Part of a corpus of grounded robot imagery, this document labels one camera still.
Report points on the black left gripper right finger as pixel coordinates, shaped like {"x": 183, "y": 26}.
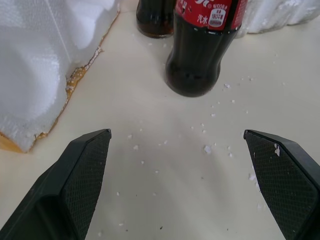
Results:
{"x": 287, "y": 180}

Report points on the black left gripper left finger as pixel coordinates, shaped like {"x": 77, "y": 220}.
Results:
{"x": 75, "y": 185}

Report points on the white styrofoam block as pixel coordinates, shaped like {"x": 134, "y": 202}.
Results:
{"x": 275, "y": 13}
{"x": 32, "y": 67}

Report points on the cola bottle with red label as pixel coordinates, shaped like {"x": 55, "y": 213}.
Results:
{"x": 197, "y": 52}
{"x": 155, "y": 20}

